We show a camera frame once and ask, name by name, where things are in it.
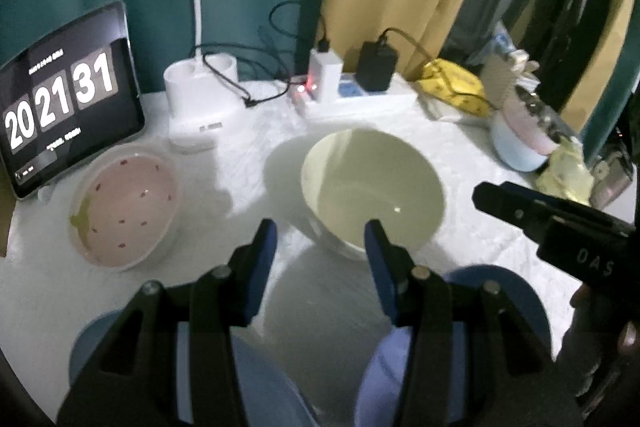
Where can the white charger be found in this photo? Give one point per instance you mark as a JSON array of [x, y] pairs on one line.
[[325, 72]]

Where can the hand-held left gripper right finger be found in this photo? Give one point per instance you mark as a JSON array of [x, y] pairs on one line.
[[387, 272]]

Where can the steel bowl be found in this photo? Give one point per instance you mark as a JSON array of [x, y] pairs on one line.
[[542, 114]]

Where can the small pink bowl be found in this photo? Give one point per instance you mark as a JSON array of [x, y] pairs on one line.
[[520, 127]]

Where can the tablet showing clock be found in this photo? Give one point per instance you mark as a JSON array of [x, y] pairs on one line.
[[70, 97]]

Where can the cardboard box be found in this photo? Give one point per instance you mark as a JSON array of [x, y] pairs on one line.
[[6, 217]]

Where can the white power strip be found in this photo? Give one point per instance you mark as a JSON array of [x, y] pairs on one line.
[[370, 99]]

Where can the white tablecloth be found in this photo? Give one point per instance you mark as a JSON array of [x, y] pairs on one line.
[[240, 172]]

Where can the yellow tissue pack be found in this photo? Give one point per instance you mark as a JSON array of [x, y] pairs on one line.
[[567, 172]]

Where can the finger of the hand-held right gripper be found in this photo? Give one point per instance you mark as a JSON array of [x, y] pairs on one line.
[[515, 207]]

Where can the yellow packet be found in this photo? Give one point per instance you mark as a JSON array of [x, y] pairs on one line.
[[450, 84]]

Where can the white container with items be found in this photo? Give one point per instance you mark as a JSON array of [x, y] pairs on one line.
[[505, 67]]

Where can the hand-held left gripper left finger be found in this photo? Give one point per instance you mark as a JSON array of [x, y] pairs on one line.
[[260, 267]]

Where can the pink strawberry print bowl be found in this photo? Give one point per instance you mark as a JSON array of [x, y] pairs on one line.
[[130, 212]]

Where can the small light blue bowl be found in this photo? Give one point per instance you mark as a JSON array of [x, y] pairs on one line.
[[515, 152]]

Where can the white desk lamp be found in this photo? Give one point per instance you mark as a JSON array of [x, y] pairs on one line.
[[200, 97]]

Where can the large blue bowl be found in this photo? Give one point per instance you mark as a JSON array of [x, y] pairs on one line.
[[515, 297]]

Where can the blue plate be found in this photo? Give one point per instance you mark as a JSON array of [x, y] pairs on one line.
[[260, 372]]

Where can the pale yellow bowl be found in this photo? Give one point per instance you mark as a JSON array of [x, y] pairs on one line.
[[370, 187]]

